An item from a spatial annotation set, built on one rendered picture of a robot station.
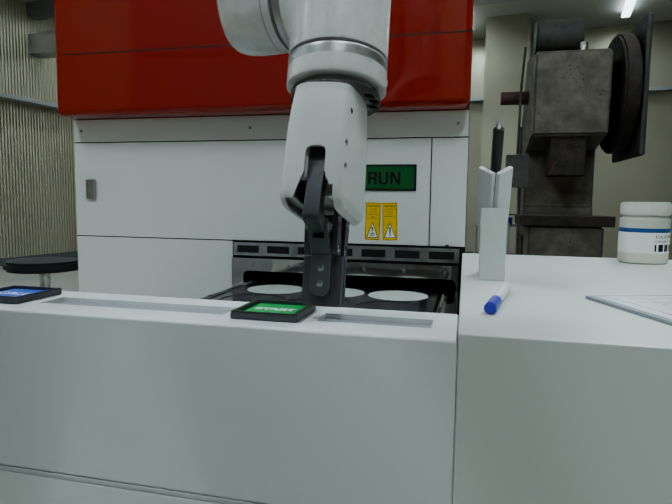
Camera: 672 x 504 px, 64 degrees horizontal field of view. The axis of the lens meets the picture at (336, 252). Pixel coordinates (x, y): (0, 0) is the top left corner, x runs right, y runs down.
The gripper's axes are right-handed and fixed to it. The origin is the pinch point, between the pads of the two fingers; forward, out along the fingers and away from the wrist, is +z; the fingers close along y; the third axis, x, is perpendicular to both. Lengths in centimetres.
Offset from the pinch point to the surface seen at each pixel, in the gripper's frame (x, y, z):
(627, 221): 35, -48, -14
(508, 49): 72, -839, -444
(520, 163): 61, -480, -148
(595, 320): 21.0, -3.4, 1.8
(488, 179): 13.4, -20.9, -13.9
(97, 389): -18.0, 2.4, 9.9
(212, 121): -38, -52, -34
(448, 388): 10.2, 3.0, 7.2
